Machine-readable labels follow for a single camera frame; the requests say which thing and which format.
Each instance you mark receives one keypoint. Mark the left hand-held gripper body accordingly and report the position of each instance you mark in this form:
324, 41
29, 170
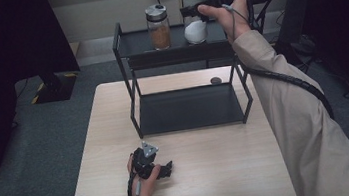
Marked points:
143, 164

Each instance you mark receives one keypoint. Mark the white jar with white lid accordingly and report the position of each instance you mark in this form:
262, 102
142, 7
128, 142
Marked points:
196, 30

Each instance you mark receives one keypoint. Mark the glass jar of brown spice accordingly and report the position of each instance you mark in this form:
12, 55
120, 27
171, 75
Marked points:
159, 29

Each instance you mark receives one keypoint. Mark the black metal two-tier rack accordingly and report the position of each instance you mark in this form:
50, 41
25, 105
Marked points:
190, 109

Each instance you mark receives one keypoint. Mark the person's left hand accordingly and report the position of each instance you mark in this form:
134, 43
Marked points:
144, 195

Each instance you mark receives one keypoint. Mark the person's right hand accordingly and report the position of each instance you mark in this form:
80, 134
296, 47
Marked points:
233, 17

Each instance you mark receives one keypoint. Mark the small dark round disc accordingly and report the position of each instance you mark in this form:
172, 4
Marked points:
215, 80

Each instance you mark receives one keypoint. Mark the black stand base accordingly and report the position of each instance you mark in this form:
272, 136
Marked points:
57, 89

